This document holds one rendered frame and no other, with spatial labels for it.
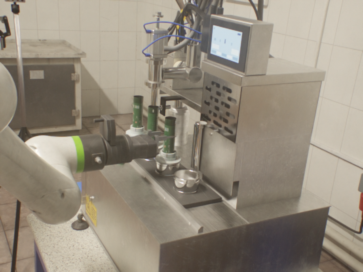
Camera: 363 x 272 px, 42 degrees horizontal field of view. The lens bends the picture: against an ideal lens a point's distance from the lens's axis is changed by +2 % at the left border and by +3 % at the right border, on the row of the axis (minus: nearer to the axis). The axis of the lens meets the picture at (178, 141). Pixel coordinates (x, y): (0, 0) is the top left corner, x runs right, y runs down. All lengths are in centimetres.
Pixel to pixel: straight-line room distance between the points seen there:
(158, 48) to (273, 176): 45
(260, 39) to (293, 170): 37
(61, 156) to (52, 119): 318
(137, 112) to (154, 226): 47
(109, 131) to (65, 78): 308
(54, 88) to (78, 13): 98
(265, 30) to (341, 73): 178
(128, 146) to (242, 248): 37
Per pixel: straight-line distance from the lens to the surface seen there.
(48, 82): 417
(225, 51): 108
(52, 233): 155
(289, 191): 124
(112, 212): 126
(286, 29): 312
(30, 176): 93
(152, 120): 132
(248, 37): 101
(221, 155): 113
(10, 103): 63
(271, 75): 106
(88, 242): 149
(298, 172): 123
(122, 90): 515
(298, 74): 112
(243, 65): 102
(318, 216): 125
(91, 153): 113
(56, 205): 100
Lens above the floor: 157
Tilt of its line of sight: 21 degrees down
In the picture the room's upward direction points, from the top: 4 degrees clockwise
